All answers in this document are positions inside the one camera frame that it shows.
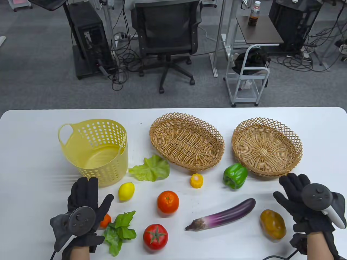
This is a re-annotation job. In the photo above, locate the person's right hand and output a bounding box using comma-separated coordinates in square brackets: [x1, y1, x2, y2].
[273, 173, 336, 234]

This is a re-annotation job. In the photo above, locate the person's left hand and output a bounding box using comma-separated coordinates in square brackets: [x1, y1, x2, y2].
[62, 177, 114, 254]

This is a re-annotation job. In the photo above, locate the yellow perforated plastic basket container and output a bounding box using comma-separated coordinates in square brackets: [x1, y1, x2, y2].
[57, 119, 128, 188]

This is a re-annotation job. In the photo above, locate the brown potato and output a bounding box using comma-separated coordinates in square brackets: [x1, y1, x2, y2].
[260, 209, 287, 241]

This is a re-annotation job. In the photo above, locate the yellow lemon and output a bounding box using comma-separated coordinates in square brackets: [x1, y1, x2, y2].
[118, 182, 135, 202]

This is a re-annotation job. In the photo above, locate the round wicker basket container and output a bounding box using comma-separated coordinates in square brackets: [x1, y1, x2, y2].
[231, 117, 303, 177]

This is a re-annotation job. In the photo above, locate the carrot with green leaves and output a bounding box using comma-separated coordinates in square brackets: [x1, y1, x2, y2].
[100, 211, 137, 257]

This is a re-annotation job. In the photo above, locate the green bell pepper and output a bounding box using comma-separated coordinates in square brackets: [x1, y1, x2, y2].
[223, 162, 248, 189]

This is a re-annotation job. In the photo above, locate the purple eggplant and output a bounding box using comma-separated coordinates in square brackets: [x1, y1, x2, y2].
[185, 198, 256, 231]

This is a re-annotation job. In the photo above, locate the light green lettuce leaf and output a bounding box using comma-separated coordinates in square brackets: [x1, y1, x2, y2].
[128, 154, 170, 182]

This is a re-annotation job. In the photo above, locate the orange fruit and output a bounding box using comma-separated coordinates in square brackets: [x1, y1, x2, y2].
[157, 190, 180, 215]

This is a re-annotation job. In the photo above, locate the red tomato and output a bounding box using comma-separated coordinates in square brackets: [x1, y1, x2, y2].
[143, 224, 168, 250]

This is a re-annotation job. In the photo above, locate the short yellow corn piece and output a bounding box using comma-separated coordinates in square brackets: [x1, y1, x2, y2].
[190, 173, 203, 189]

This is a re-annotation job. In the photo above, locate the oval wicker basket container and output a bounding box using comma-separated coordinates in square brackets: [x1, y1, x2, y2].
[149, 112, 225, 171]

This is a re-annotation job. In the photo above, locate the person's left forearm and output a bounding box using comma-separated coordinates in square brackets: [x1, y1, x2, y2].
[71, 248, 90, 260]

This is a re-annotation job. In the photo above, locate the person's right forearm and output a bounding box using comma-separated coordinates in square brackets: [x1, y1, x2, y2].
[307, 232, 333, 260]

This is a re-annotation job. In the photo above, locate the right black white controller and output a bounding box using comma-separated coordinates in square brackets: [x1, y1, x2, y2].
[301, 184, 347, 229]

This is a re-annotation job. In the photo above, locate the white wheeled cart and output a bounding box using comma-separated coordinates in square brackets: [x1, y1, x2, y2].
[224, 44, 271, 107]

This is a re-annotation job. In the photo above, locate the black bag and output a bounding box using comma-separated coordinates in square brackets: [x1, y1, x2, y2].
[233, 48, 271, 75]

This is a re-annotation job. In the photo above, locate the black computer tower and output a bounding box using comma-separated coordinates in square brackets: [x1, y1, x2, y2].
[268, 0, 323, 52]
[63, 1, 115, 80]

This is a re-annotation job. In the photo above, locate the brown side table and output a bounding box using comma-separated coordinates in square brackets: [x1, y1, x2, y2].
[235, 15, 284, 45]

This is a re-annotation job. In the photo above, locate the grey metal desk leg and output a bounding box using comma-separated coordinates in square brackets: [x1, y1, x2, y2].
[100, 0, 120, 54]

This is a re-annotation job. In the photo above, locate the brown bottle with red cap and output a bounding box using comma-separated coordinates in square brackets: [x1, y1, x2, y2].
[248, 1, 261, 27]

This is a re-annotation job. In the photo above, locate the black office chair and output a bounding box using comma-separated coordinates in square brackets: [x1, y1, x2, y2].
[131, 0, 202, 94]

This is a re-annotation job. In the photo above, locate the black flat panel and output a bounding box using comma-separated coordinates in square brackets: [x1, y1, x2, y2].
[28, 0, 68, 11]

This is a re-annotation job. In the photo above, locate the white cart with pink box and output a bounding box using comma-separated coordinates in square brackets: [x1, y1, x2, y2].
[8, 0, 33, 12]

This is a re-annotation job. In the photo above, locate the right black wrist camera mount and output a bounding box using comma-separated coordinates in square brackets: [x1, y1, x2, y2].
[290, 233, 308, 255]

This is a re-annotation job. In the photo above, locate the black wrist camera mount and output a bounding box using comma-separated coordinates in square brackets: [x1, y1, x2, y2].
[88, 235, 105, 254]
[290, 233, 308, 255]

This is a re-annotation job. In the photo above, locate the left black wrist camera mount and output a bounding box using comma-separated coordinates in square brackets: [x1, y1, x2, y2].
[88, 235, 105, 254]

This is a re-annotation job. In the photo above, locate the right black glove cable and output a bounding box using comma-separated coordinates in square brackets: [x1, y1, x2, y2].
[262, 248, 298, 260]

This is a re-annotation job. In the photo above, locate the black cable bundle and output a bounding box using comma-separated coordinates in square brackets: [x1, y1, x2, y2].
[108, 0, 144, 91]
[271, 0, 347, 72]

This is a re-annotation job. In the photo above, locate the white metal desk frame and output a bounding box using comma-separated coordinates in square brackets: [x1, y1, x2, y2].
[210, 0, 244, 78]

